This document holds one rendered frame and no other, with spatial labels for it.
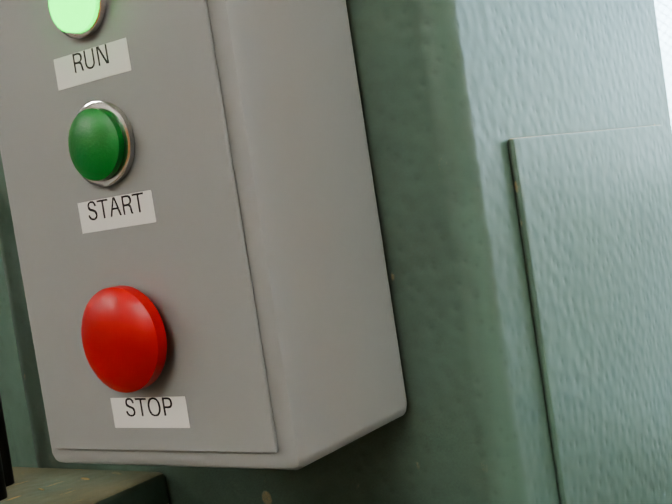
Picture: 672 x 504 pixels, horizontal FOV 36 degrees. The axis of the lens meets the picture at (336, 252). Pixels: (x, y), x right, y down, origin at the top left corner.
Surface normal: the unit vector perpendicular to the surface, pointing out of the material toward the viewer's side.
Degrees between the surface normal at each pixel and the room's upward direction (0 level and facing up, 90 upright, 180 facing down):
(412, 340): 90
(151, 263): 90
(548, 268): 90
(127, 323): 85
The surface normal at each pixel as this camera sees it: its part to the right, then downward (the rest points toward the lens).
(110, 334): -0.55, 0.13
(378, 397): 0.82, -0.10
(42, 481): -0.15, -0.99
